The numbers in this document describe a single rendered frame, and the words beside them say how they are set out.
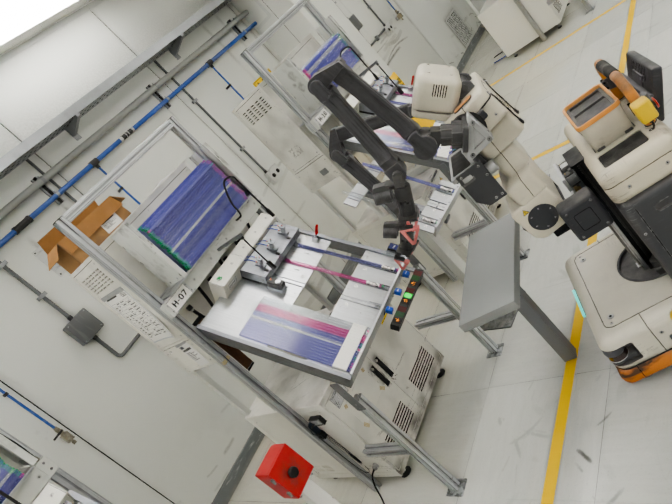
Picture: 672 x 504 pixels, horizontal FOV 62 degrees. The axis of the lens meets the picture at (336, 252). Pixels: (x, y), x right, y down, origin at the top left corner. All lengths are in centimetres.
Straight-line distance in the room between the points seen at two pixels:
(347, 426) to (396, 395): 35
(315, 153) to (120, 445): 214
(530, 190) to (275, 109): 182
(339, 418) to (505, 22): 501
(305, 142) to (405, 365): 146
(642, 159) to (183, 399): 310
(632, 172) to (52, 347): 317
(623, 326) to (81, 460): 296
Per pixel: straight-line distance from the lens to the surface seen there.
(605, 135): 205
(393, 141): 330
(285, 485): 217
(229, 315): 249
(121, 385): 387
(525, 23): 662
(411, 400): 288
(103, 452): 382
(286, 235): 268
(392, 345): 285
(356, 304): 244
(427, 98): 192
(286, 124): 345
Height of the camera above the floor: 172
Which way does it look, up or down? 17 degrees down
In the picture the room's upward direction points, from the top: 45 degrees counter-clockwise
